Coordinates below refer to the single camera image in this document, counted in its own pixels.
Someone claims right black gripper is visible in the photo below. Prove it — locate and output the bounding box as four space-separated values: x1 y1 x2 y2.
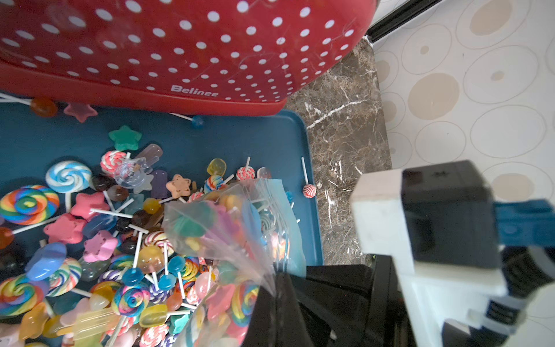
291 255 416 346

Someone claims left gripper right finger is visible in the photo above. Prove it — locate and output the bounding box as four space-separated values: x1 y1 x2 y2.
276 273 313 347

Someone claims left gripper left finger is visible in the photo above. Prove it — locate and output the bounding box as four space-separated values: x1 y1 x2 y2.
241 286 277 347

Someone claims candy ziploc bag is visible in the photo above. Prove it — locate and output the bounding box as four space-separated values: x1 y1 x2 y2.
162 179 306 346

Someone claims teal rectangular tray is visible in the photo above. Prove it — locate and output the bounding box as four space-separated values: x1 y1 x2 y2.
0 93 325 347

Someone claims pile of loose candies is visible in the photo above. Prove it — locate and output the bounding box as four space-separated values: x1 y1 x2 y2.
0 97 317 347

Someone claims red polka dot toaster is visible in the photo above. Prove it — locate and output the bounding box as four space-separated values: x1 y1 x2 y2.
1 1 378 116

